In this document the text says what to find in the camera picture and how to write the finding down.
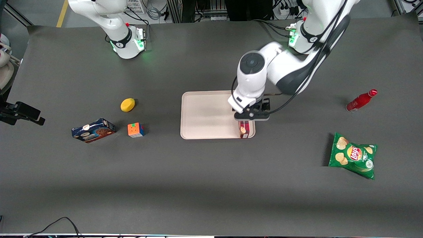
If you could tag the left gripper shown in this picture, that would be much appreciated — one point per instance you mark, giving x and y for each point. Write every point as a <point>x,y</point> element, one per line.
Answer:
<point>264,105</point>

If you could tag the red cookie box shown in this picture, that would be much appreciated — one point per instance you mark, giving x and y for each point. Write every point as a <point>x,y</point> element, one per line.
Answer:
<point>244,130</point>

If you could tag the beige plastic tray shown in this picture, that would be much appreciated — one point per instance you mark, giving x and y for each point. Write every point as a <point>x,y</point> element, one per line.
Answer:
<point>205,114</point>

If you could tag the blue cookie box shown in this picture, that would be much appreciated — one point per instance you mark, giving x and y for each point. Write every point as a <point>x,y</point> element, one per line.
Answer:
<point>94,130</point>

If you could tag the grey base connector box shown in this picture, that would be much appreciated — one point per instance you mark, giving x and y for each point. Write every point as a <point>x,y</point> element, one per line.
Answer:
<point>291,35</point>
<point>141,39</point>

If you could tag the beige rounded object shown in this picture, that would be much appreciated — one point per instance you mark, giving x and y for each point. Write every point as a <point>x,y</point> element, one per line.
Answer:
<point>4,74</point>

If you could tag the white power strip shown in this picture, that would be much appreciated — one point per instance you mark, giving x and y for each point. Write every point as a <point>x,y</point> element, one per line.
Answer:
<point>287,10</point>
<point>219,18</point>

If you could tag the yellow lemon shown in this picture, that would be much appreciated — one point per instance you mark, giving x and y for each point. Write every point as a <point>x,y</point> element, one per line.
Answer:
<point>127,105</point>

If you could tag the dark grey table mat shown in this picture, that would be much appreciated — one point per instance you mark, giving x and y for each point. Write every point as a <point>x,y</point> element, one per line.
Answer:
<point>211,198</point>

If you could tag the colourful puzzle cube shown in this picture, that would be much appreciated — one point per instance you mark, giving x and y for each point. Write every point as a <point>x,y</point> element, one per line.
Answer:
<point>134,130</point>

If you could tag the black equipment rack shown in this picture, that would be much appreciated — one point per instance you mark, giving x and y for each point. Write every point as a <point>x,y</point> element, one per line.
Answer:
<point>185,10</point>

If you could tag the red bottle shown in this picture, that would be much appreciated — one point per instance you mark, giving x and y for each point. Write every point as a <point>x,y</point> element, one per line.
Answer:
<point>360,100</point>

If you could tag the green chips bag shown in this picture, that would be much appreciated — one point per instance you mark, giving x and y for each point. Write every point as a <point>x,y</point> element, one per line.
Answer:
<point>353,155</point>

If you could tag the white perforated crate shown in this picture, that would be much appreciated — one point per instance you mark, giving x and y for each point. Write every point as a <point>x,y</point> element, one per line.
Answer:
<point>135,6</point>

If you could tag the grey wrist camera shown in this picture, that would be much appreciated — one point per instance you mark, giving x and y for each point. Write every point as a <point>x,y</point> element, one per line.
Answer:
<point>252,116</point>

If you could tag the aluminium frame rail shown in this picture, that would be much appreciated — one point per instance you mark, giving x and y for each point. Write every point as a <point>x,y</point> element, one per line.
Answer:
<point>408,6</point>
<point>19,13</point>

